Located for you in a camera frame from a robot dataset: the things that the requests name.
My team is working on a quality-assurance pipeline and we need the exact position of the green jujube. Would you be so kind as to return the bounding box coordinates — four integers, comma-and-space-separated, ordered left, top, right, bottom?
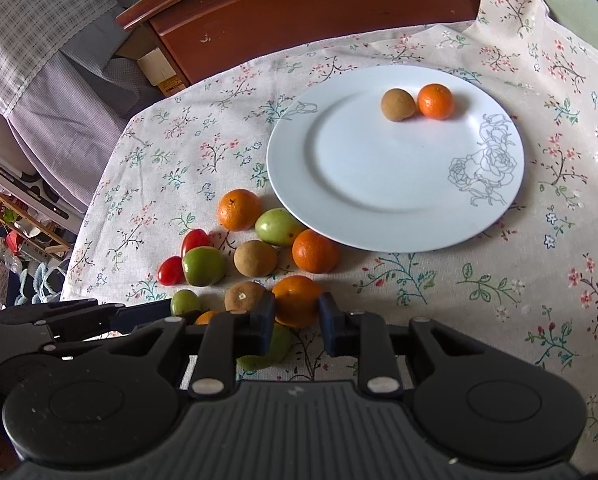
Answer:
170, 289, 202, 317
236, 323, 295, 371
255, 208, 306, 247
181, 246, 228, 287

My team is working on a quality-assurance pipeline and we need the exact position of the brown longan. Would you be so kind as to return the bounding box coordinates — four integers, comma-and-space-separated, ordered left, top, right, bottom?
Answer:
380, 88, 414, 123
233, 240, 279, 278
224, 281, 267, 313

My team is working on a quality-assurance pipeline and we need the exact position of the wooden rack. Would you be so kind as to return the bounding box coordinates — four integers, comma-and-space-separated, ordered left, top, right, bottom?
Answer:
0, 172, 76, 262

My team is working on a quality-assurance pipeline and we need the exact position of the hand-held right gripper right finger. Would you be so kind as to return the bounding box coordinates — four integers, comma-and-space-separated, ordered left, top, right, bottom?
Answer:
318, 292, 481, 397

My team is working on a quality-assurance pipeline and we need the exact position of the white plate with rose print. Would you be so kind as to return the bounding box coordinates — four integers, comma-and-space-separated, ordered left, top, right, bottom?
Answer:
266, 64, 526, 253

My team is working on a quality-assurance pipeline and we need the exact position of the grey checked cloth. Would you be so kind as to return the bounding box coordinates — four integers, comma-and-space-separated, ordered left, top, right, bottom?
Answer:
0, 0, 126, 117

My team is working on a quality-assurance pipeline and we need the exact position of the lilac checked bedsheet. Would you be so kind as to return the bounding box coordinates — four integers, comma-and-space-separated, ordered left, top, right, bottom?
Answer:
6, 52, 156, 213

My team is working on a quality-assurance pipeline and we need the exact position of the floral tablecloth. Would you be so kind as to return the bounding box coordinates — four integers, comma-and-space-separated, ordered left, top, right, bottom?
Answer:
59, 0, 598, 480

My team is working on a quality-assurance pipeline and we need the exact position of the red cherry tomato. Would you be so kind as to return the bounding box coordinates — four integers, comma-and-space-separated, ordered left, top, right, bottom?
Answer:
180, 228, 211, 257
157, 256, 186, 286

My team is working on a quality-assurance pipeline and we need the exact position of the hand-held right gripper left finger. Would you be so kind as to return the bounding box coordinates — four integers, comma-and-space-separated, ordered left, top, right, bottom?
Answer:
124, 290, 278, 398

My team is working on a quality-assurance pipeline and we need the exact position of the brown wooden nightstand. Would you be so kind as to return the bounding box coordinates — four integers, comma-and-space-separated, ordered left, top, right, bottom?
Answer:
115, 0, 502, 86

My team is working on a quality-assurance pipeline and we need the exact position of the cardboard box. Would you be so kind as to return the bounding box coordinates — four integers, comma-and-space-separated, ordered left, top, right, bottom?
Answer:
138, 47, 187, 96

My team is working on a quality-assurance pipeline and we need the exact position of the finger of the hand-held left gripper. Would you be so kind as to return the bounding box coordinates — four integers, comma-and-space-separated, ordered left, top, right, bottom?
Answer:
40, 304, 181, 350
0, 299, 100, 326

